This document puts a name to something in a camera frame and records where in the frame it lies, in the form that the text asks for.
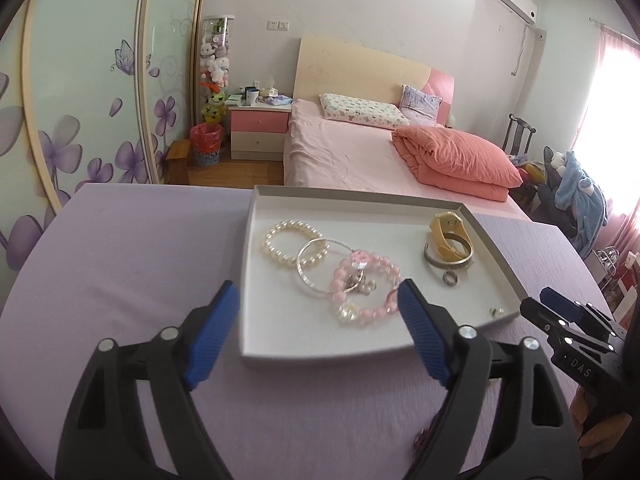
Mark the pearl earring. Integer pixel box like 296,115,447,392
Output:
489,308,506,318

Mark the dark red bead necklace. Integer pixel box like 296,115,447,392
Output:
412,426,436,456

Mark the yellow wrist watch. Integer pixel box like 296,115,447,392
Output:
430,211,474,264

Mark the silver cuff bracelet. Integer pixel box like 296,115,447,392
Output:
422,231,475,268

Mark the pink bead bracelet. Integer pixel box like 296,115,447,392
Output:
328,251,406,328

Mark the small silver charm cluster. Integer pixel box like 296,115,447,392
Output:
344,271,376,296

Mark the silver bangle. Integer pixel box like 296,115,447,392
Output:
295,236,371,297

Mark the white pearl bracelet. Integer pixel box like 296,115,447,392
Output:
258,218,331,270

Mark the blue clothing pile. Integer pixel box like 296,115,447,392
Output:
551,151,608,259

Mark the pink curtain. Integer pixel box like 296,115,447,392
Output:
599,26,639,256

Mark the purple table cloth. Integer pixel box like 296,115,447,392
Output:
1,184,606,479

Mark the salmon folded duvet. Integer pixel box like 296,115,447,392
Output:
392,126,523,203

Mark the dark wooden chair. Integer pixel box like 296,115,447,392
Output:
502,114,536,156

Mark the grey cardboard tray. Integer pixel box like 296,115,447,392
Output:
240,186,526,363

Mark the lilac small pillow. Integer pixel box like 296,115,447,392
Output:
398,84,442,126

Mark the pink bed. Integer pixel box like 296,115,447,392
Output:
283,100,528,221

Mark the small wooden stool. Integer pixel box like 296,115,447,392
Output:
165,139,192,185

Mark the white patterned pillow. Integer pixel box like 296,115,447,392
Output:
319,93,410,130

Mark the red waste bin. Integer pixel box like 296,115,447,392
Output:
189,122,224,167

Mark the beige pink headboard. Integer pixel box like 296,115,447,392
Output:
293,36,454,125

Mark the pink beige nightstand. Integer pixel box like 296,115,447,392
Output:
229,103,292,162

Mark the green frog plush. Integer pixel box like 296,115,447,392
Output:
201,92,227,124

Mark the white mug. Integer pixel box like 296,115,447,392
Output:
245,87,260,106

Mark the floral sliding wardrobe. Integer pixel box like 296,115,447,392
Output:
1,0,200,288

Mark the glass toy display column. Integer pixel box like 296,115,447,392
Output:
194,14,235,122

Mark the wall socket plate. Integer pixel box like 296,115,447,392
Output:
267,21,290,32

